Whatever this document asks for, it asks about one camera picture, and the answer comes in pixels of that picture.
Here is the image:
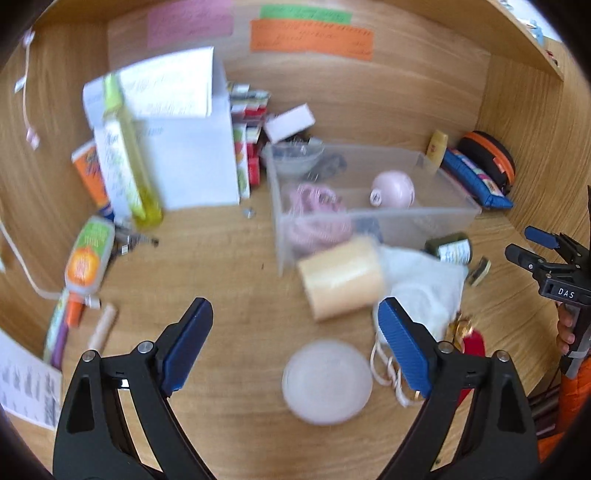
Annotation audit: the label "pink coiled cord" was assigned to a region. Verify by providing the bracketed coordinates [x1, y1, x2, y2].
[286, 182, 354, 259]

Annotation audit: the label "pile of binder clips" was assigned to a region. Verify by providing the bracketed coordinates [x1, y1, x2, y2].
[277, 136, 347, 181]

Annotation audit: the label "orange marker pen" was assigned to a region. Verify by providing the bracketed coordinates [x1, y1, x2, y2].
[67, 295, 88, 328]

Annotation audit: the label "small white box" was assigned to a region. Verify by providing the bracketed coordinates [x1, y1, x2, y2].
[264, 104, 316, 144]

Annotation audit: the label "white printed receipt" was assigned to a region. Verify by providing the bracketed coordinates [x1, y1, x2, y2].
[0, 330, 63, 430]

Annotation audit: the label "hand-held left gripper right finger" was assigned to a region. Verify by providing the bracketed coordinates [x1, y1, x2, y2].
[376, 296, 541, 480]

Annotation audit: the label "yellow spray bottle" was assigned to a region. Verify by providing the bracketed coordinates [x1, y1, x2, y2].
[102, 74, 163, 228]

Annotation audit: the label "clear bottle with orange label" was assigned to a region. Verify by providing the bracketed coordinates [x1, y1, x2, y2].
[64, 217, 116, 309]

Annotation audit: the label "person's right forearm orange sleeve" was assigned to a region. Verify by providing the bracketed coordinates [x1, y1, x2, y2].
[538, 364, 591, 462]

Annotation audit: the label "pink round ball container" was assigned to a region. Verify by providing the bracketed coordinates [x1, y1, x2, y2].
[369, 171, 415, 208]

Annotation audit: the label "person's right hand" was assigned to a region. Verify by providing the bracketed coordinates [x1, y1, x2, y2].
[556, 307, 575, 355]

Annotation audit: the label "gourd charm with red tassel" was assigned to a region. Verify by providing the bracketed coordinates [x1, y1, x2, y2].
[445, 311, 488, 407]

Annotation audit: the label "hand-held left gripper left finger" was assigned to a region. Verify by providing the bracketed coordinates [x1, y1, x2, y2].
[52, 298, 218, 480]

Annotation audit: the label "white folded paper sheets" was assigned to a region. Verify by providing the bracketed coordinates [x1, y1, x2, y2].
[83, 46, 241, 213]

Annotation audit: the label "purple marker pen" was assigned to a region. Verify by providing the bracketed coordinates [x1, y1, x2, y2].
[44, 291, 70, 370]

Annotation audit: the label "green paper note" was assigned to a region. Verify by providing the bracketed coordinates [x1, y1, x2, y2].
[259, 4, 352, 25]

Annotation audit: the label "orange sunscreen tube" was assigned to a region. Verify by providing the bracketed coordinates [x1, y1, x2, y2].
[71, 141, 114, 217]

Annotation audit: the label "pink paper note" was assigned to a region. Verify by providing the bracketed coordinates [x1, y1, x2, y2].
[148, 0, 234, 49]

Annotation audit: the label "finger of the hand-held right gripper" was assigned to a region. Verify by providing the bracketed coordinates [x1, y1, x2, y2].
[525, 226, 583, 259]
[505, 244, 552, 280]

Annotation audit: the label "beige lip balm stick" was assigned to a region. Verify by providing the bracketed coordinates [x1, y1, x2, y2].
[88, 305, 118, 354]

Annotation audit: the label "white charging cable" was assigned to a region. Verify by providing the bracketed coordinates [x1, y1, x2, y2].
[16, 28, 41, 149]
[0, 222, 65, 298]

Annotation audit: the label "beige tape roll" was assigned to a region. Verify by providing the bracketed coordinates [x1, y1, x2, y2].
[297, 236, 386, 322]

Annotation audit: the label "stack of books and boxes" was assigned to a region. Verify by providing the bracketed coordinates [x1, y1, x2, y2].
[228, 82, 273, 185]

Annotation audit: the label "blue pencil case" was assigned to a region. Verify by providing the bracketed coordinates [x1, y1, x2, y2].
[441, 148, 514, 210]

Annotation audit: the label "clear plastic storage bin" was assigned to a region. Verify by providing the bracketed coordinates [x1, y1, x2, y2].
[263, 141, 482, 278]

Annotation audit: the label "wooden desktop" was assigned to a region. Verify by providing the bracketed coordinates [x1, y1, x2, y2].
[0, 134, 564, 480]

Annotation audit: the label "small yellow tube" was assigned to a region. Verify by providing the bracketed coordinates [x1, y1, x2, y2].
[425, 130, 450, 174]

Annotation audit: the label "wooden shelf board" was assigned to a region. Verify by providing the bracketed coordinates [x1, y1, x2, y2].
[489, 0, 566, 83]

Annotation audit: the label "orange paper note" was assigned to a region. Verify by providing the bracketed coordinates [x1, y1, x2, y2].
[250, 19, 374, 62]

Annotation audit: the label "black case with orange zip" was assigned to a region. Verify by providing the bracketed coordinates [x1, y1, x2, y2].
[457, 130, 515, 195]

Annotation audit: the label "fruit print box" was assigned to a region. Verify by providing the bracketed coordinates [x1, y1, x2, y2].
[233, 122, 252, 199]

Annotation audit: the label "white cloth drawstring pouch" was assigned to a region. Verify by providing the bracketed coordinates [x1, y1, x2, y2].
[369, 244, 469, 409]

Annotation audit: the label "dark green small bottle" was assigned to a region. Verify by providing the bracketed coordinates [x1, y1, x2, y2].
[425, 233, 474, 266]

